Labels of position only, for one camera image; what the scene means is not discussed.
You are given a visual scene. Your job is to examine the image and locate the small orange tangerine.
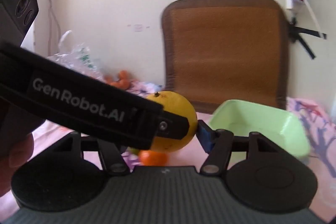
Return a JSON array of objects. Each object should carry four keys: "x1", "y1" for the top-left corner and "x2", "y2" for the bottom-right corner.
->
[{"x1": 138, "y1": 150, "x2": 169, "y2": 166}]

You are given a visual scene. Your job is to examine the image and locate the large yellow citrus fruit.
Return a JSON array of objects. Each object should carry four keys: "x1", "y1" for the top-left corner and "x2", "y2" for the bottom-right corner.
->
[{"x1": 147, "y1": 91, "x2": 198, "y2": 152}]

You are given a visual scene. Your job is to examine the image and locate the left human hand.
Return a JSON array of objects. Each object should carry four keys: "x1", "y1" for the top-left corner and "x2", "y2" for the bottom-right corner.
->
[{"x1": 0, "y1": 133, "x2": 34, "y2": 197}]

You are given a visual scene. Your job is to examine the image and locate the green plastic basket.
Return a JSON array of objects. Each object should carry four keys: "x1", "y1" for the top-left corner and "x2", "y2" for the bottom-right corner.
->
[{"x1": 209, "y1": 100, "x2": 310, "y2": 161}]

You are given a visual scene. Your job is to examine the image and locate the clear plastic bag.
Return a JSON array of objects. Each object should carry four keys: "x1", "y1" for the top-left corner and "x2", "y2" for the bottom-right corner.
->
[{"x1": 47, "y1": 30, "x2": 105, "y2": 82}]

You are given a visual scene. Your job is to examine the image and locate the orange tangerines in bag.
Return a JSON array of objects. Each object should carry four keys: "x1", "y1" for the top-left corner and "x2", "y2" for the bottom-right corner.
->
[{"x1": 104, "y1": 70, "x2": 131, "y2": 90}]

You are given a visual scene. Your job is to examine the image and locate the brown woven seat cushion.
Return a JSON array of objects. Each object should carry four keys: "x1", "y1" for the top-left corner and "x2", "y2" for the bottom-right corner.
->
[{"x1": 161, "y1": 0, "x2": 289, "y2": 113}]

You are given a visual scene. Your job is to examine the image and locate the pink patterned bedsheet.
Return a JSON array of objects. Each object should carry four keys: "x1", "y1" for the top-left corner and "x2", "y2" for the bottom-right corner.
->
[{"x1": 1, "y1": 81, "x2": 335, "y2": 222}]

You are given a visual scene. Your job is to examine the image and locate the black wall cable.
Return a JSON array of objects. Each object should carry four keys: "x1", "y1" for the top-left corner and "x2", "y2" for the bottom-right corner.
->
[{"x1": 45, "y1": 0, "x2": 63, "y2": 57}]

